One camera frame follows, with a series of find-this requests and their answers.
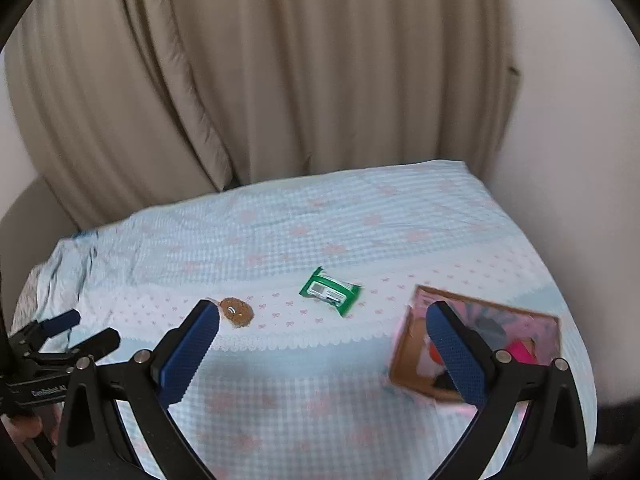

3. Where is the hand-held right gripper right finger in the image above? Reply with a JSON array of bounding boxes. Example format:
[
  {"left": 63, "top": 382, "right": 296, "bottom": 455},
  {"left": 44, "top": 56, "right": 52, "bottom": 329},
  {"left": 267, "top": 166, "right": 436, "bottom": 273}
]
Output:
[{"left": 425, "top": 301, "right": 588, "bottom": 480}]

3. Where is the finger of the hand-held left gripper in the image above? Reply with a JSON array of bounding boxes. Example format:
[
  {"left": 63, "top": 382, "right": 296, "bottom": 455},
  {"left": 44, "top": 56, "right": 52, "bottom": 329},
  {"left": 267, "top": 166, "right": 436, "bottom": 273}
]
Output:
[
  {"left": 30, "top": 327, "right": 121, "bottom": 369},
  {"left": 10, "top": 309, "right": 81, "bottom": 357}
]

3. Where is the pink patterned cardboard box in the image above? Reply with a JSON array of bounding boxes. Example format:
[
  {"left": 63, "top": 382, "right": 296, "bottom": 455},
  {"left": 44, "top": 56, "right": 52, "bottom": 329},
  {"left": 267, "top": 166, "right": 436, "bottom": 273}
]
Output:
[{"left": 389, "top": 285, "right": 561, "bottom": 404}]

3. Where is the pink and black cloth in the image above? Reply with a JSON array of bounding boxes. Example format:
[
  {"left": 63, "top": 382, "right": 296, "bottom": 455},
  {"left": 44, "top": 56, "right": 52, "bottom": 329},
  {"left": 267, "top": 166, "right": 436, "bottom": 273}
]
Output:
[{"left": 505, "top": 337, "right": 541, "bottom": 366}]

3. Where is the light blue checked bed sheet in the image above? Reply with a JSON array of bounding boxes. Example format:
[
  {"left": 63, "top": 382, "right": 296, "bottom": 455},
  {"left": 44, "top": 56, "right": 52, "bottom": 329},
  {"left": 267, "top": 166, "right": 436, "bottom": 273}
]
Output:
[{"left": 12, "top": 160, "right": 600, "bottom": 480}]

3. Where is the dark grey sock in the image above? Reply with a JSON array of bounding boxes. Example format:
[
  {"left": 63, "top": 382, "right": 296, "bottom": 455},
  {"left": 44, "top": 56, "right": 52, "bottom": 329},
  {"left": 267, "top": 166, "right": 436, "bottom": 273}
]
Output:
[{"left": 470, "top": 310, "right": 507, "bottom": 347}]

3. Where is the beige curtain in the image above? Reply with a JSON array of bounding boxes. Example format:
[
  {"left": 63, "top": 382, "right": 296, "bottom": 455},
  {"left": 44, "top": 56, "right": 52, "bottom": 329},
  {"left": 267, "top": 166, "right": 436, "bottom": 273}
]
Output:
[{"left": 4, "top": 0, "right": 522, "bottom": 231}]

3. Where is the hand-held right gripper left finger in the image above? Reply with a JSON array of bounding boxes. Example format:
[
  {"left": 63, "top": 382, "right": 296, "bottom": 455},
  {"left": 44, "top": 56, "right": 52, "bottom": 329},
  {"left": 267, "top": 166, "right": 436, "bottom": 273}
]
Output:
[{"left": 56, "top": 299, "right": 221, "bottom": 480}]

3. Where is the white cloth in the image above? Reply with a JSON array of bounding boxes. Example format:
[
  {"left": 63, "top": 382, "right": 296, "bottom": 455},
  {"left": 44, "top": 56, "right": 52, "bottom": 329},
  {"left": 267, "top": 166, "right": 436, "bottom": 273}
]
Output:
[{"left": 412, "top": 335, "right": 446, "bottom": 379}]

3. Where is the brown round snack packet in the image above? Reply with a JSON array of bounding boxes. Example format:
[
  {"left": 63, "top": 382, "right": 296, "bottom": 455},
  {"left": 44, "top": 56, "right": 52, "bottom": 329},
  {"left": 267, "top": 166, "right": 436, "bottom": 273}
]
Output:
[{"left": 219, "top": 297, "right": 255, "bottom": 330}]

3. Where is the person's left hand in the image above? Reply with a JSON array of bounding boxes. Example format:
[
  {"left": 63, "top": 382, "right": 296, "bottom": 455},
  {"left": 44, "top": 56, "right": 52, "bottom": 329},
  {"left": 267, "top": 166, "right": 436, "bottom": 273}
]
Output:
[{"left": 10, "top": 412, "right": 44, "bottom": 442}]

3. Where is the green wet wipes packet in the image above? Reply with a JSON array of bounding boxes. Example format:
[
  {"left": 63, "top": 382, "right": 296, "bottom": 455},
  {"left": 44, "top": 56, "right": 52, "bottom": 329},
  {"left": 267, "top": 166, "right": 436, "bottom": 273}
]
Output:
[{"left": 299, "top": 266, "right": 362, "bottom": 319}]

